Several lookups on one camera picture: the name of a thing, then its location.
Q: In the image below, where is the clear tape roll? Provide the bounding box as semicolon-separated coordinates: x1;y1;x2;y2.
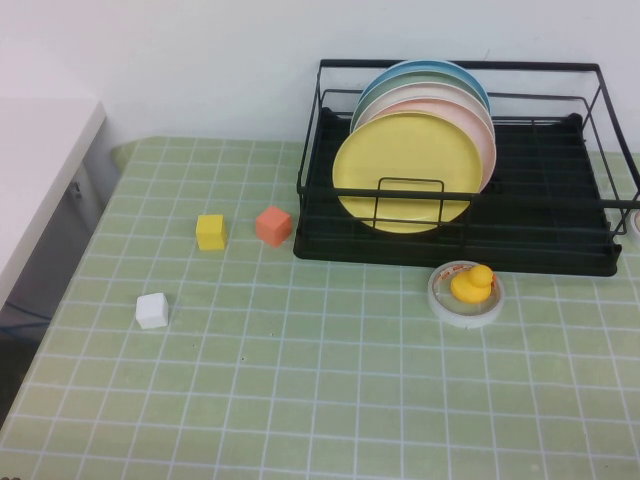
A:
427;259;506;329

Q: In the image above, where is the yellow plate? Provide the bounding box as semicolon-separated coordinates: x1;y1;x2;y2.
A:
331;110;485;235

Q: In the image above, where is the white cube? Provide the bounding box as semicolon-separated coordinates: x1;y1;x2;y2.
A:
135;292;170;331

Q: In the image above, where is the pink plate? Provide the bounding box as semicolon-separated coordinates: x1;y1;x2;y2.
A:
359;97;499;194

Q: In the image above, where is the cream plate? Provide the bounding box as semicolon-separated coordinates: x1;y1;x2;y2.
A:
351;83;496;135

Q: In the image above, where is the green checkered tablecloth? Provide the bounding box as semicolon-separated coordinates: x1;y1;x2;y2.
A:
0;135;640;480

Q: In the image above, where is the black wire dish rack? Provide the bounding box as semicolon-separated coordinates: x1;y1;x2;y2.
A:
293;58;640;277

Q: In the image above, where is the blue plate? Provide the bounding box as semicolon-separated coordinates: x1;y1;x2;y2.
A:
359;59;490;112

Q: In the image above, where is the yellow cube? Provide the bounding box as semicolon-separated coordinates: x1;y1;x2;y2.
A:
195;214;229;252

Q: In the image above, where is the green plate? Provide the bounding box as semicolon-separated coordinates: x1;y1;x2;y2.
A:
354;71;490;124

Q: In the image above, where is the orange cube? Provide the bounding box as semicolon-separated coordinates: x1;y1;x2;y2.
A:
255;205;293;247

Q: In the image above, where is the blue cable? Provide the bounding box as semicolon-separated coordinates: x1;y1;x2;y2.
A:
0;301;54;335

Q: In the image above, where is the white side cabinet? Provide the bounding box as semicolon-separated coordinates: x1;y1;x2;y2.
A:
0;101;121;311

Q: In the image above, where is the yellow rubber duck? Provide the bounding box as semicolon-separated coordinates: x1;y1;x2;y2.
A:
450;264;496;304

